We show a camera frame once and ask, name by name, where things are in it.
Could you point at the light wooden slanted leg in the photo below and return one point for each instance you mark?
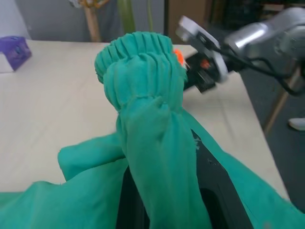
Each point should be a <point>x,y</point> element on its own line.
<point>276,112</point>

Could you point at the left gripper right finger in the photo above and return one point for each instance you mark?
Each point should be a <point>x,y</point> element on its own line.
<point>219,190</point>

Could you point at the narrow pale green leaf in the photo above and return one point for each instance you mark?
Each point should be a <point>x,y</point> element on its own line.
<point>149,14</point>

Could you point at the brown cardboard panel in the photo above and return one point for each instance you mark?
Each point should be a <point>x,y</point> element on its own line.
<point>190,7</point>

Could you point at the white shoe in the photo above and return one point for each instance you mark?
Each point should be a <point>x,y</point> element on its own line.
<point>297,124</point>

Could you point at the broad pale green leaf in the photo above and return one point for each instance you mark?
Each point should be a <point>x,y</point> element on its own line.
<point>126,14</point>

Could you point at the green shorts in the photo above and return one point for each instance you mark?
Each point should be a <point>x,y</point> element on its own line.
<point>147,95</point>

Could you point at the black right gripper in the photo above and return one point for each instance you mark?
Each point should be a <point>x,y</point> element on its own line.
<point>200,78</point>

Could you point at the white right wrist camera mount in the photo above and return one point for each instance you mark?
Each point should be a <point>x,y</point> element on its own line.
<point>190,26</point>

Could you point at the purple tissue box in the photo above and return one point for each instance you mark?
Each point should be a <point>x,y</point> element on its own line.
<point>16,51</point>

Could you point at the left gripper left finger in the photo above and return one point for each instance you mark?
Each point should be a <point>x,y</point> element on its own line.
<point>126,202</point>

